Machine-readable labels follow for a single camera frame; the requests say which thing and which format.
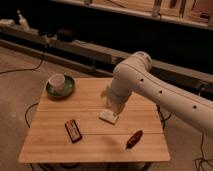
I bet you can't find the black floor cable right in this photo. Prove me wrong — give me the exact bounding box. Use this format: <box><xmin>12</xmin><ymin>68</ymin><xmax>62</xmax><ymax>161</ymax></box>
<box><xmin>194</xmin><ymin>132</ymin><xmax>213</xmax><ymax>171</ymax></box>

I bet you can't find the wooden table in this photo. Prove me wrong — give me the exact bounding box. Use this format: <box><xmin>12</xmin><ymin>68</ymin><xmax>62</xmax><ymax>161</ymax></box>
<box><xmin>19</xmin><ymin>78</ymin><xmax>170</xmax><ymax>163</ymax></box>

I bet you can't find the black floor cable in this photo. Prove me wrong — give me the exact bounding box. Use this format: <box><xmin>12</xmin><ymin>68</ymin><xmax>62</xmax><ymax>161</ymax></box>
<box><xmin>194</xmin><ymin>132</ymin><xmax>213</xmax><ymax>171</ymax></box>
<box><xmin>0</xmin><ymin>44</ymin><xmax>48</xmax><ymax>76</ymax></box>

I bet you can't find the green ceramic plate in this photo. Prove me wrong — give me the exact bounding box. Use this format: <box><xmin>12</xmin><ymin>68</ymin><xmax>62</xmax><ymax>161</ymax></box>
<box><xmin>46</xmin><ymin>75</ymin><xmax>75</xmax><ymax>99</ymax></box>

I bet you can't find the white cup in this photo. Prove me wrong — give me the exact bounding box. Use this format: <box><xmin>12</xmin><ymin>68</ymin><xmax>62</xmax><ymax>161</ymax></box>
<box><xmin>48</xmin><ymin>74</ymin><xmax>65</xmax><ymax>92</ymax></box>

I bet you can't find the wooden shelf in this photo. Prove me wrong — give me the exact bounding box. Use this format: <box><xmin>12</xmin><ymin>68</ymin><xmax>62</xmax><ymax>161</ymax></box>
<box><xmin>52</xmin><ymin>0</ymin><xmax>213</xmax><ymax>31</ymax></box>

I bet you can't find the dark red pocket knife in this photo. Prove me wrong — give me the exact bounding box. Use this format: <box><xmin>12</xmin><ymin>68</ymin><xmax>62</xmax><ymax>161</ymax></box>
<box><xmin>126</xmin><ymin>130</ymin><xmax>143</xmax><ymax>149</ymax></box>

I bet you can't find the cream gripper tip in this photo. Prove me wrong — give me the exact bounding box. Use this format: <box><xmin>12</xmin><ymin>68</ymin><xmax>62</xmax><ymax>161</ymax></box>
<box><xmin>109</xmin><ymin>101</ymin><xmax>125</xmax><ymax>115</ymax></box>

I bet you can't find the white spray bottle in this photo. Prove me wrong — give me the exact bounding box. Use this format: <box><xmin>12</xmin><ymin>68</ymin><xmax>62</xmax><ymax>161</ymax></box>
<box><xmin>17</xmin><ymin>11</ymin><xmax>30</xmax><ymax>32</ymax></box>

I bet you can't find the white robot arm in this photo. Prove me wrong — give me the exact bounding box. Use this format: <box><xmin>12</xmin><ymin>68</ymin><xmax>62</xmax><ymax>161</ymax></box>
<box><xmin>105</xmin><ymin>51</ymin><xmax>213</xmax><ymax>138</ymax></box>

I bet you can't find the black device on ledge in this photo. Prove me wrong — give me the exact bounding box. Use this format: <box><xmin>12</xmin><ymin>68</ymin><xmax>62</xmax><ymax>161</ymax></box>
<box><xmin>57</xmin><ymin>29</ymin><xmax>75</xmax><ymax>42</ymax></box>

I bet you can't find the black floor cable left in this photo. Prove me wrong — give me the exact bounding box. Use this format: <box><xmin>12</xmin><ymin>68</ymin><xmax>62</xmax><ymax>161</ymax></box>
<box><xmin>0</xmin><ymin>44</ymin><xmax>48</xmax><ymax>76</ymax></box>

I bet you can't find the red black rectangular box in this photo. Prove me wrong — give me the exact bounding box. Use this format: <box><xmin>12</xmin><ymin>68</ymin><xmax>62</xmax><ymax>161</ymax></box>
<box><xmin>65</xmin><ymin>120</ymin><xmax>82</xmax><ymax>143</ymax></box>

